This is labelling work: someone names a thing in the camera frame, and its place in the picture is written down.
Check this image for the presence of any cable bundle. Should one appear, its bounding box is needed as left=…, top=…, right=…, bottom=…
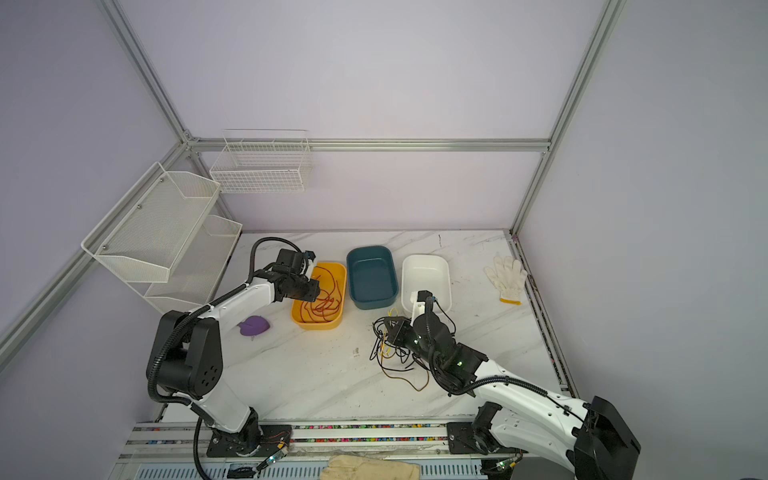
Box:
left=368, top=308, right=431, bottom=393

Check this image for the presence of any red cable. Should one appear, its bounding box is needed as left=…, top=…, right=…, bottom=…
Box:
left=298, top=266, right=344, bottom=324

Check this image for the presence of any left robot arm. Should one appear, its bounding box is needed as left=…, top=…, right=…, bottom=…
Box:
left=146, top=236, right=320, bottom=456

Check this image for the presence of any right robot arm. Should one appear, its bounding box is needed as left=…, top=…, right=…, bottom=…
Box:
left=375, top=290, right=641, bottom=479

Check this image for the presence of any white plastic bin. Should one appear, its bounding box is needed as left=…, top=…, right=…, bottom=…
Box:
left=401, top=254, right=452, bottom=315

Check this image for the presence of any yellow plastic bin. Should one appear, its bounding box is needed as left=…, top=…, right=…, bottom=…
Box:
left=291, top=262, right=347, bottom=331

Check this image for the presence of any teal plastic bin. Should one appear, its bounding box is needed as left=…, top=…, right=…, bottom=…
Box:
left=346, top=245, right=399, bottom=310

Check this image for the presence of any purple plastic object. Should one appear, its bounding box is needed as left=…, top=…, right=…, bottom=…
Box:
left=238, top=316, right=271, bottom=338

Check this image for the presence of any white work glove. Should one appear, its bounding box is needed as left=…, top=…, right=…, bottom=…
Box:
left=484, top=256, right=528, bottom=305

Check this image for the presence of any lower white mesh shelf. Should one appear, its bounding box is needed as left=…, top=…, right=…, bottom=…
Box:
left=143, top=215, right=242, bottom=314

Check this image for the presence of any white mesh shelf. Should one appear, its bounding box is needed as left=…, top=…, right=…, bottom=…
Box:
left=143, top=215, right=242, bottom=314
left=81, top=163, right=220, bottom=283

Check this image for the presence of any beige cloth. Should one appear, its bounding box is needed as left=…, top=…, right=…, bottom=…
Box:
left=319, top=455, right=420, bottom=480

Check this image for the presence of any upper white mesh shelf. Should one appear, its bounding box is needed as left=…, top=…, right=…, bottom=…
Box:
left=81, top=163, right=220, bottom=283

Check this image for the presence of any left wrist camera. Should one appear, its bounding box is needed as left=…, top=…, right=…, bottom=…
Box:
left=273, top=249, right=316, bottom=275

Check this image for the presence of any white wire basket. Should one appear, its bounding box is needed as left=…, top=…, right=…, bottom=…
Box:
left=209, top=129, right=314, bottom=194

